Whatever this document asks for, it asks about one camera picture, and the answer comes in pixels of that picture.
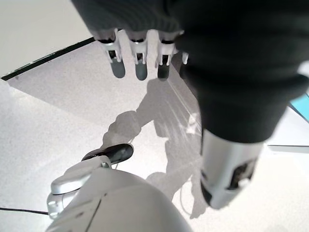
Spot silver robot leg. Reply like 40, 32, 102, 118
46, 155, 194, 232

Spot black baseboard strip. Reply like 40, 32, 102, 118
0, 36, 95, 81

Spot left robot hand dark palm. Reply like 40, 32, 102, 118
70, 0, 309, 210

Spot teal panel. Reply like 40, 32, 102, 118
289, 90, 309, 124

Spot black robot foot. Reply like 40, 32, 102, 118
81, 143, 135, 164

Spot thin black floor cable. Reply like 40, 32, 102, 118
0, 207, 50, 215

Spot white furniture edge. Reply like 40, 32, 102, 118
267, 144, 309, 154

